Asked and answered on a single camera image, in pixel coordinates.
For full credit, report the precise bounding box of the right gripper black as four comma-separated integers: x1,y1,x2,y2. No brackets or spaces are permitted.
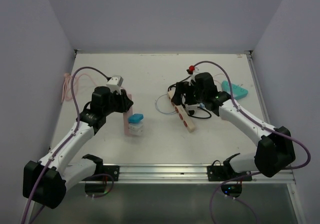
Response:
171,82,206,106

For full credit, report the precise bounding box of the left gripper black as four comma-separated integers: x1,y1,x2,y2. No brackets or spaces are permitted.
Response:
102,87,133,116

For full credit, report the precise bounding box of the pink power strip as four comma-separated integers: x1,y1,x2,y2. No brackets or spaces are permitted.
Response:
122,90,135,137

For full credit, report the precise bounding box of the blue white plug adapter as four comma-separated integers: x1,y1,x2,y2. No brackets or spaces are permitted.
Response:
127,113,144,124

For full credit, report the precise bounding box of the light blue plug adapter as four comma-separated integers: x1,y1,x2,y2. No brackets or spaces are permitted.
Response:
198,103,206,110

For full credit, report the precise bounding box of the beige power strip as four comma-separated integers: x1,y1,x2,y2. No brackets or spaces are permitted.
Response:
167,90,196,133

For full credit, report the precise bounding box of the thin pink usb cable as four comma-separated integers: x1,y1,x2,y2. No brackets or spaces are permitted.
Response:
213,73,230,85

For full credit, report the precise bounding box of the teal triangular power socket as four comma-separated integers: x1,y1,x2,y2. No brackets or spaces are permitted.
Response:
221,80,249,100

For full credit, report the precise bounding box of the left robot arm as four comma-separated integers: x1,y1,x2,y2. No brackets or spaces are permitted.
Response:
22,86,134,209

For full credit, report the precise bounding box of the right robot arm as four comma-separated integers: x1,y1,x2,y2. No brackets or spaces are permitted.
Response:
171,72,296,181

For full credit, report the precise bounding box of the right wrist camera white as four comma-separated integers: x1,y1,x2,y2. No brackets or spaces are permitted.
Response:
186,65,201,81

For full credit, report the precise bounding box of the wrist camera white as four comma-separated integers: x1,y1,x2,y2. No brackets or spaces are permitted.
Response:
186,65,201,81
106,75,124,93

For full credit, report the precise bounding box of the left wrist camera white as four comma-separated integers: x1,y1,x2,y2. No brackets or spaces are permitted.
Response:
106,75,124,93

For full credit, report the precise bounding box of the light blue thin cable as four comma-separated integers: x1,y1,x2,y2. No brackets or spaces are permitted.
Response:
154,93,176,116

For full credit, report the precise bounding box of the thick pink coiled cord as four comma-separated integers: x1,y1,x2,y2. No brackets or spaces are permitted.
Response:
61,71,97,102

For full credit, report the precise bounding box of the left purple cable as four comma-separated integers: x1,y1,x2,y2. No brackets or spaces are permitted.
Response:
19,66,115,224

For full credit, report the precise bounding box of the aluminium frame rail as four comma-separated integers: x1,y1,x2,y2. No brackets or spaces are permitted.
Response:
62,162,297,184

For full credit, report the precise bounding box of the left black base bracket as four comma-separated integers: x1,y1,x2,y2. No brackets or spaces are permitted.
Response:
84,165,120,199

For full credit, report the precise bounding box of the black base bracket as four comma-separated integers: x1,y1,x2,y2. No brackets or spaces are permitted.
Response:
84,165,120,199
206,160,253,198

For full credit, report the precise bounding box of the right black base bracket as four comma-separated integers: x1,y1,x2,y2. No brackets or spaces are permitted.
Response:
206,160,253,198

